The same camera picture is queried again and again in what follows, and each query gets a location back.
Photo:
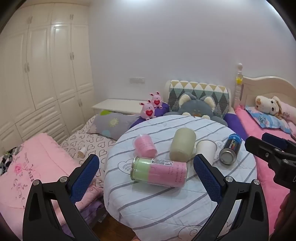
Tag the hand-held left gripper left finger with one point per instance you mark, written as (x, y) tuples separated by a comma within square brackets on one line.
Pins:
[(85, 177)]

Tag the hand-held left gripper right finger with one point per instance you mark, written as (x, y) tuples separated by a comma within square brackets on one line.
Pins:
[(208, 179)]

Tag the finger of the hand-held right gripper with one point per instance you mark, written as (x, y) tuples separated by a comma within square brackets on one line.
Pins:
[(259, 147), (275, 141)]

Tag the green and pink tall cup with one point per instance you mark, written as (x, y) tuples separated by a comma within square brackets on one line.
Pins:
[(161, 173)]

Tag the person's right forearm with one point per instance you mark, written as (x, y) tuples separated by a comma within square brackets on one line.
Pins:
[(286, 213)]

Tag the small white cup on bed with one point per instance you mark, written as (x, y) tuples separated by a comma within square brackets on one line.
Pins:
[(82, 151)]

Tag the white paper cup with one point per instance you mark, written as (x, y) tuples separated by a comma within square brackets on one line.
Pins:
[(205, 148)]

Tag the beige frosted cup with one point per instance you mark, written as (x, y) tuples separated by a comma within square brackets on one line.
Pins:
[(182, 143)]

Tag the pink plastic cup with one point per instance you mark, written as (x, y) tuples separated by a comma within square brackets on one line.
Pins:
[(145, 144)]

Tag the blue cartoon pillow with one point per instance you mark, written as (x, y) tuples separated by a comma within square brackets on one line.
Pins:
[(266, 120)]

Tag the pink bedsheet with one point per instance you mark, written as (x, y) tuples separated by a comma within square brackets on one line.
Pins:
[(261, 173)]

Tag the blue and black can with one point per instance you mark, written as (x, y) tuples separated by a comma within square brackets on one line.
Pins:
[(231, 146)]

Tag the purple cloth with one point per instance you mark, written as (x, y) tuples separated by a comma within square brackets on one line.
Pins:
[(92, 208)]

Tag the pink pillow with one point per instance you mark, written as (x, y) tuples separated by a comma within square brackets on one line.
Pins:
[(290, 111)]

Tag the purple cushion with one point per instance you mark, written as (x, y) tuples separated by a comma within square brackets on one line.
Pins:
[(232, 122), (161, 110)]

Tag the heart print bedsheet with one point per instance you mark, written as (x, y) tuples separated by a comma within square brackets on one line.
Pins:
[(92, 141)]

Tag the white cow plush toy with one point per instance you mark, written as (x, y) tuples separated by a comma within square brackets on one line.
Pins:
[(266, 104)]

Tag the pink embroidered quilt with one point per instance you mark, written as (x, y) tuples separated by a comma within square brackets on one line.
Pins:
[(34, 162)]

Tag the cream wooden bed headboard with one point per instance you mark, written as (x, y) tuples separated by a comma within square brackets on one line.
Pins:
[(266, 88)]

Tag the grey flower pillow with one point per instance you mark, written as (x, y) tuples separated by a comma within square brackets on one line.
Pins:
[(111, 122)]

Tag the striped white table cloth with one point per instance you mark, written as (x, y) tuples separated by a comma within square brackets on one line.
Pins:
[(150, 208)]

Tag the triangle pattern headboard cushion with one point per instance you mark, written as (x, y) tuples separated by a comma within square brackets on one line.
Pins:
[(208, 92)]

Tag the grey cat plush toy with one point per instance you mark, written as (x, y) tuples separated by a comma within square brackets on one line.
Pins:
[(192, 106)]

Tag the black and white cloth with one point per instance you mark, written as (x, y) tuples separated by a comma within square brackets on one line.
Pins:
[(9, 160)]

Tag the white bedside table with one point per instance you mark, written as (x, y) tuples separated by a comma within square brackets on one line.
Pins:
[(115, 104)]

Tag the pink bunny plush toy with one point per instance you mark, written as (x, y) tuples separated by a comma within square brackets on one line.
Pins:
[(148, 111), (156, 100)]

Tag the white wardrobe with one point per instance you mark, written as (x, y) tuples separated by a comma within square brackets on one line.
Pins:
[(46, 69)]

